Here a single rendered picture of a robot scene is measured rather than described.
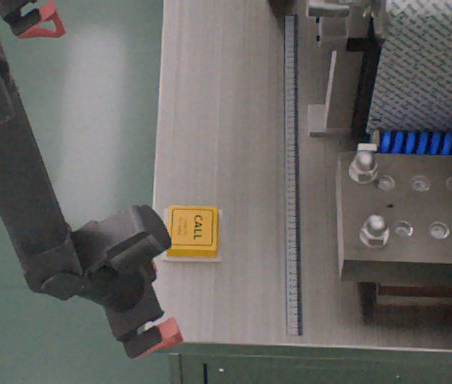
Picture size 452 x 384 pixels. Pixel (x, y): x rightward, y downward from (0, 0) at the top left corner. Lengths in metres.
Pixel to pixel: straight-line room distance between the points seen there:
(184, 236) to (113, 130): 1.23
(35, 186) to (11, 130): 0.10
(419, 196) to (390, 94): 0.14
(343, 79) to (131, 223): 0.51
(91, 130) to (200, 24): 1.02
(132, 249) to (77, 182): 1.52
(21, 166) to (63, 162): 1.75
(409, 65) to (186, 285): 0.43
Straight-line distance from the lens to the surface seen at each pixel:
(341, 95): 1.77
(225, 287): 1.72
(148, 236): 1.34
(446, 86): 1.63
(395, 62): 1.58
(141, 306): 1.45
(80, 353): 2.67
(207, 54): 1.93
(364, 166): 1.63
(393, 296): 1.72
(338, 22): 1.67
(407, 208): 1.65
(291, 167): 1.81
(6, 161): 1.13
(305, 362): 1.74
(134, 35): 3.10
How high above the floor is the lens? 2.44
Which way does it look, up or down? 57 degrees down
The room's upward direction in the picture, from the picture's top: 2 degrees counter-clockwise
